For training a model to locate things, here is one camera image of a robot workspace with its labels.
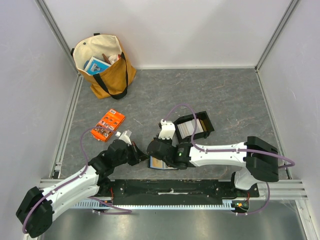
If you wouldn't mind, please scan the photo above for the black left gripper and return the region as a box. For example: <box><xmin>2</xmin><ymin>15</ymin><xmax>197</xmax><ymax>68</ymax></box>
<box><xmin>113</xmin><ymin>141</ymin><xmax>150</xmax><ymax>167</ymax></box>

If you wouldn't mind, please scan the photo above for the tan credit card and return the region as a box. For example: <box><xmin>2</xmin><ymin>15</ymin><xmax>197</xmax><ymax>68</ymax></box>
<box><xmin>149</xmin><ymin>156</ymin><xmax>165</xmax><ymax>170</ymax></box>

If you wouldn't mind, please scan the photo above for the black leather card holder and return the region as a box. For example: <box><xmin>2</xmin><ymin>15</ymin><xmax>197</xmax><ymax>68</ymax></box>
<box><xmin>147</xmin><ymin>156</ymin><xmax>177</xmax><ymax>171</ymax></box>

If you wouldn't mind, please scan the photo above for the black plastic card tray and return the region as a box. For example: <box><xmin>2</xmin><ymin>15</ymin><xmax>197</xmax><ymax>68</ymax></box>
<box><xmin>173</xmin><ymin>111</ymin><xmax>215</xmax><ymax>144</ymax></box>

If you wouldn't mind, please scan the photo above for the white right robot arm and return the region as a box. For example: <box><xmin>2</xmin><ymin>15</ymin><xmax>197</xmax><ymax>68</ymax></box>
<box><xmin>147</xmin><ymin>136</ymin><xmax>279</xmax><ymax>197</ymax></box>

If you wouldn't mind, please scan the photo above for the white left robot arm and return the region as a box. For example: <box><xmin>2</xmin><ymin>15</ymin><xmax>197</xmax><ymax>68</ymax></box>
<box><xmin>16</xmin><ymin>139</ymin><xmax>148</xmax><ymax>238</ymax></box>

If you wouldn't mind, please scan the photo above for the white credit card stack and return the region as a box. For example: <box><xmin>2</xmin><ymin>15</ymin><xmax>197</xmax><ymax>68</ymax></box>
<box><xmin>177</xmin><ymin>119</ymin><xmax>204</xmax><ymax>139</ymax></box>

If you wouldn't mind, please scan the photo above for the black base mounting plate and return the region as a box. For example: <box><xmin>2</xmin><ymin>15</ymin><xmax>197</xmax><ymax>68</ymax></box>
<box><xmin>97</xmin><ymin>179</ymin><xmax>260</xmax><ymax>199</ymax></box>

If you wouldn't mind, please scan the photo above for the orange printed box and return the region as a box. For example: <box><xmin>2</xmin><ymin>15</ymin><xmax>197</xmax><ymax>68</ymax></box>
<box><xmin>90</xmin><ymin>108</ymin><xmax>126</xmax><ymax>142</ymax></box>

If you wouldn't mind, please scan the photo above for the blue book in bag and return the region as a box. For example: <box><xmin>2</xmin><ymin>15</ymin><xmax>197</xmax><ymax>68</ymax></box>
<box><xmin>84</xmin><ymin>56</ymin><xmax>111</xmax><ymax>75</ymax></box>

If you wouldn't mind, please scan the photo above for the mustard tote bag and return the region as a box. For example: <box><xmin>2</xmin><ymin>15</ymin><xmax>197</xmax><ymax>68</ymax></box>
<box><xmin>70</xmin><ymin>33</ymin><xmax>136</xmax><ymax>100</ymax></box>

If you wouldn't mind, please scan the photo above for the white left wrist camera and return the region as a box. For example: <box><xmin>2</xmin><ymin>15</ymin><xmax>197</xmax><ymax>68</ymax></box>
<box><xmin>115</xmin><ymin>130</ymin><xmax>132</xmax><ymax>146</ymax></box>

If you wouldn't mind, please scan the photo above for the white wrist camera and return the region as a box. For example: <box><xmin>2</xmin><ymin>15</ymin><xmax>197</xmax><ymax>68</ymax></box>
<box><xmin>158</xmin><ymin>119</ymin><xmax>176</xmax><ymax>140</ymax></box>
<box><xmin>115</xmin><ymin>130</ymin><xmax>132</xmax><ymax>146</ymax></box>

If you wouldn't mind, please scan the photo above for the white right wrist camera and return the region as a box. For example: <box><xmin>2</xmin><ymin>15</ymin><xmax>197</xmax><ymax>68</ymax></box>
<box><xmin>158</xmin><ymin>119</ymin><xmax>176</xmax><ymax>140</ymax></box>

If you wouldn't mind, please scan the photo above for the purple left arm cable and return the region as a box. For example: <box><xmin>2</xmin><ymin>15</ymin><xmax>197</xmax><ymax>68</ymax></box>
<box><xmin>22</xmin><ymin>126</ymin><xmax>133</xmax><ymax>234</ymax></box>

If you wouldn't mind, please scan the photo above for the grey slotted cable duct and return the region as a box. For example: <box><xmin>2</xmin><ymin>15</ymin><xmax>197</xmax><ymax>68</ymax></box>
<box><xmin>71</xmin><ymin>199</ymin><xmax>235</xmax><ymax>211</ymax></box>

